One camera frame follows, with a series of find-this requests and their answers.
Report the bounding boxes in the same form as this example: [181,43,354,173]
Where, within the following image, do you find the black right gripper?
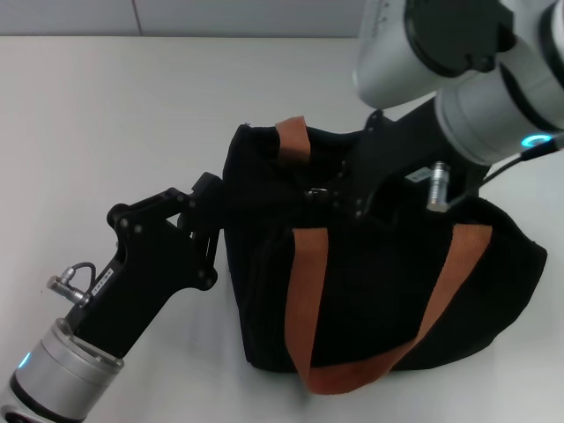
[330,99,486,221]

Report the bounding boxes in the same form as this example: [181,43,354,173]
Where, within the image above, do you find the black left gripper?
[72,172,226,359]

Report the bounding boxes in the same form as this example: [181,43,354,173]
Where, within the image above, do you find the black food bag orange handles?
[222,116,549,397]

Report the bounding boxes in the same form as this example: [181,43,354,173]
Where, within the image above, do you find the right gripper cable with connector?
[425,138,564,212]

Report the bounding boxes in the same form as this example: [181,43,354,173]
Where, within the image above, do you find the gripper cable with connector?
[425,138,564,212]
[47,262,97,308]

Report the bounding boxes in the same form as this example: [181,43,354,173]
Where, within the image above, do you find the left gripper cable with connector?
[47,262,97,308]

